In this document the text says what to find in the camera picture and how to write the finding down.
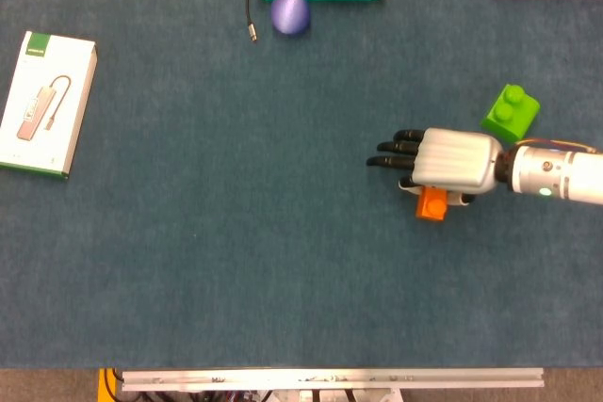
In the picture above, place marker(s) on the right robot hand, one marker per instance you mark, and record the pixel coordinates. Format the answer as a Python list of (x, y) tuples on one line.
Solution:
[(457, 159)]

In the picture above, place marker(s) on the orange toy brick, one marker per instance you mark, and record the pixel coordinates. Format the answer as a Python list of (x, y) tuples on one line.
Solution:
[(432, 206)]

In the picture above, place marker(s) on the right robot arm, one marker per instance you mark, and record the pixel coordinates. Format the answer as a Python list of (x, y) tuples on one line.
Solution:
[(556, 171)]

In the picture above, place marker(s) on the green toy brick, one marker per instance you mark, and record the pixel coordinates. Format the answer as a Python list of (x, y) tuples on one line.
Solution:
[(513, 115)]

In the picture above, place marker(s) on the purple ball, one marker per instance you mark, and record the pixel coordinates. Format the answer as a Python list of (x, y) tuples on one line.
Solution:
[(290, 12)]

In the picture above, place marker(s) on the white green usb hub box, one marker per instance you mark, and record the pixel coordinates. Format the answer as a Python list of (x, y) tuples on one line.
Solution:
[(47, 101)]

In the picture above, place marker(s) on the aluminium profile rail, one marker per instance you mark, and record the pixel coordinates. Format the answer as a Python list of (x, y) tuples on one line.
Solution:
[(330, 379)]

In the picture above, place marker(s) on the yellow frame part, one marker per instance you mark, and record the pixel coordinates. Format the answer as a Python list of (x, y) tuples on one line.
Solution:
[(104, 385)]

